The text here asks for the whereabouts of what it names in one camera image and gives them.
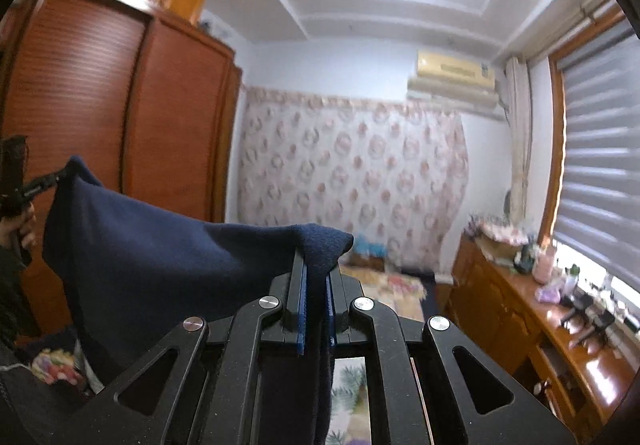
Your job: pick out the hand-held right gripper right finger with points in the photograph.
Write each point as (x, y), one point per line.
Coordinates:
(329, 310)

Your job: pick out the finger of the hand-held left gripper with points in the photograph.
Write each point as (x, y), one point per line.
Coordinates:
(45, 182)

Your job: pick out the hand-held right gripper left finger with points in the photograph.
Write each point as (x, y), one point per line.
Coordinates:
(300, 315)

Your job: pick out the navy printed t-shirt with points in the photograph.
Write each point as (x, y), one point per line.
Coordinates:
(150, 265)

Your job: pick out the person's left hand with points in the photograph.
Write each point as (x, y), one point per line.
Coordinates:
(27, 230)

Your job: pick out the floral blanket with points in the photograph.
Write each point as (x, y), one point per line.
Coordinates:
(390, 290)

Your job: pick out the blue crumpled cloth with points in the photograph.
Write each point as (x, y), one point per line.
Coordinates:
(372, 249)

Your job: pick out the wooden louvered wardrobe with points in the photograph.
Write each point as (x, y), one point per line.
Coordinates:
(90, 100)

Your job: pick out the wooden sideboard cabinet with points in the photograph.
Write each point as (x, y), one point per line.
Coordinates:
(490, 305)

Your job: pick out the cardboard box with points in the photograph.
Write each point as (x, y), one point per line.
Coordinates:
(500, 250)

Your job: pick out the round green fan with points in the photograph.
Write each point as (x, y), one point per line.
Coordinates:
(508, 204)

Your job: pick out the purple bag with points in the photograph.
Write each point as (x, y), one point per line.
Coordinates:
(548, 295)

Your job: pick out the pink bottle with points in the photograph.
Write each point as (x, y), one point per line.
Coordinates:
(545, 265)

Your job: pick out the small box on wardrobe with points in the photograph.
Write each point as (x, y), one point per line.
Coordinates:
(212, 26)

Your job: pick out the black tripod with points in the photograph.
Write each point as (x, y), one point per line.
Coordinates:
(587, 315)

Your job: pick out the tied beige curtain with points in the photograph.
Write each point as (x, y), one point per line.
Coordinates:
(520, 125)

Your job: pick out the beige air conditioner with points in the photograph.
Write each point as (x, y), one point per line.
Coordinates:
(450, 70)

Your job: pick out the striped window blind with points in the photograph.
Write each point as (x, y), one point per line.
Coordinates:
(600, 150)

